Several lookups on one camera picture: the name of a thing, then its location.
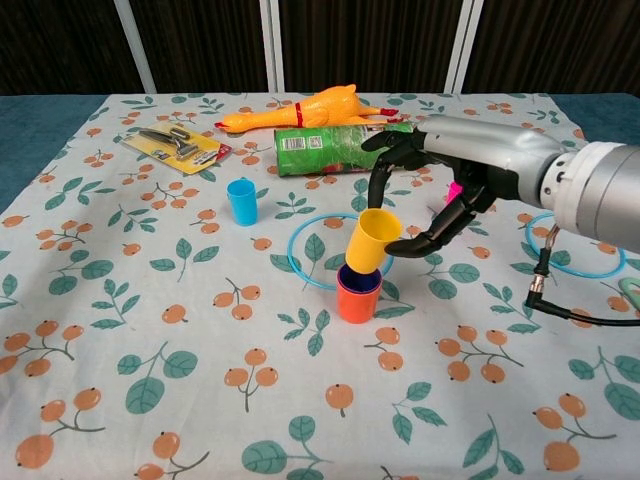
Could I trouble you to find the yellow plastic cup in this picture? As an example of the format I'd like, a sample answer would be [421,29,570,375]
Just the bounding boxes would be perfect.
[344,208,404,275]

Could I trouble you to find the white partition frame post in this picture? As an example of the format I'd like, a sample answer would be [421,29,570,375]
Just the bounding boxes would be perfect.
[442,0,479,94]
[258,0,286,93]
[113,0,157,94]

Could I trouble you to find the dark blue plastic cup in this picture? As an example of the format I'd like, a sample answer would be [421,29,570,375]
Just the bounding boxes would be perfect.
[338,263,384,292]

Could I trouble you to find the light blue plastic cup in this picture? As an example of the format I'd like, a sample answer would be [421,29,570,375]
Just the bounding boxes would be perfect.
[225,178,260,227]

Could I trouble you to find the white floral tablecloth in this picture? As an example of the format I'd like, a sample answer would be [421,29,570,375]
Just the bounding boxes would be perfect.
[0,92,640,480]

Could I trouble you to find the yellow razor blister pack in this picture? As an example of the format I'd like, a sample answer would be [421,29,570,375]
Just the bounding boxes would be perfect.
[119,121,233,176]

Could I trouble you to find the pale green plastic loop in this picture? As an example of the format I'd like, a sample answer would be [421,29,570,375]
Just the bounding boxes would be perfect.
[620,277,640,314]

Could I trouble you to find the thin blue plastic ring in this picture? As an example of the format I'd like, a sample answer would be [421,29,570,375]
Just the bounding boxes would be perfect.
[525,211,628,279]
[286,212,396,292]

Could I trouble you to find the green chip can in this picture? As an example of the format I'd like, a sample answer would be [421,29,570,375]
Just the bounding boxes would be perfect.
[272,121,419,179]

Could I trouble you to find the teal table cover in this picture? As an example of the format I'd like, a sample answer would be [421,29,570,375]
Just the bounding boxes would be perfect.
[0,93,640,216]

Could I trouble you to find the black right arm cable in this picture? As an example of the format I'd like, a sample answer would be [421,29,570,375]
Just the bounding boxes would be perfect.
[524,224,640,326]

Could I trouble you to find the large orange plastic cup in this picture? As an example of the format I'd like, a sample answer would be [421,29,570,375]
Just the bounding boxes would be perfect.
[335,267,384,324]

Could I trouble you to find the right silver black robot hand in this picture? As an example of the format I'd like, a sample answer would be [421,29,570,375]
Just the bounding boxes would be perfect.
[360,115,574,260]

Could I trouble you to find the yellow rubber chicken toy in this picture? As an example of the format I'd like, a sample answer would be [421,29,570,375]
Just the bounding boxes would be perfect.
[214,83,403,135]

